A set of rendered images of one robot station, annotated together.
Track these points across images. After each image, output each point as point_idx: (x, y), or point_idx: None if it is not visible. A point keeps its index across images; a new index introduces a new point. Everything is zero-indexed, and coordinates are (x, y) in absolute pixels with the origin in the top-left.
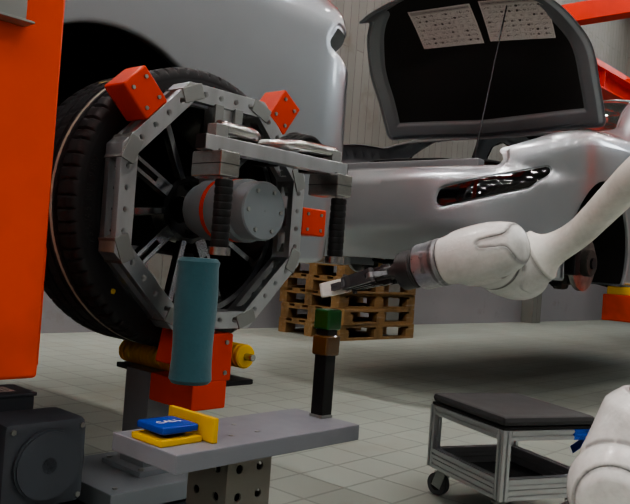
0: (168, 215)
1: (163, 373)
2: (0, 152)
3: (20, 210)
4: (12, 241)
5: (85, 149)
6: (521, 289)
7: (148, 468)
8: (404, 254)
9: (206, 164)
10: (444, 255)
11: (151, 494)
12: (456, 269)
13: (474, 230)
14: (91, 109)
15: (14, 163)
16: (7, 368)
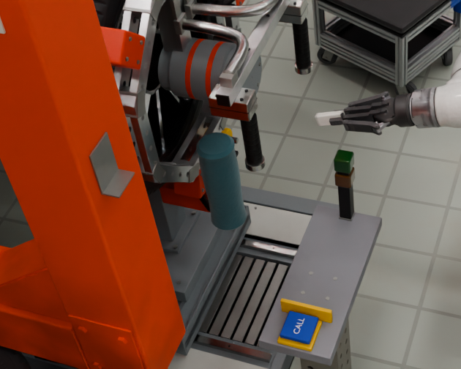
0: None
1: (170, 184)
2: (135, 257)
3: (154, 270)
4: (156, 290)
5: None
6: None
7: (177, 240)
8: (403, 108)
9: (230, 111)
10: (446, 118)
11: (200, 267)
12: (457, 127)
13: None
14: None
15: (142, 252)
16: (175, 345)
